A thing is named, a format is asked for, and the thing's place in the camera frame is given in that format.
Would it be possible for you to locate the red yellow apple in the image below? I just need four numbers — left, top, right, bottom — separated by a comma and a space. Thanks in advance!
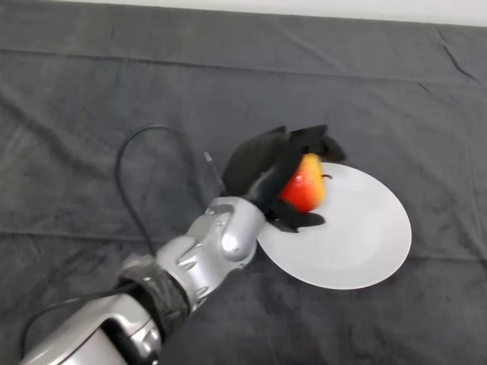
279, 152, 333, 214

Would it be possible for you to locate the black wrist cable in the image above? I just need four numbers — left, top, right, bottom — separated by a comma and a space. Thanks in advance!
21, 125, 224, 345

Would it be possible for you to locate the white round plate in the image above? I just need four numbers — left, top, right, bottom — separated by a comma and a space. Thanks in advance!
256, 162, 413, 291

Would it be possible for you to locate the dark grey cloth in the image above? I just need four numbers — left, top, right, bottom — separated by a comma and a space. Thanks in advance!
0, 0, 487, 365

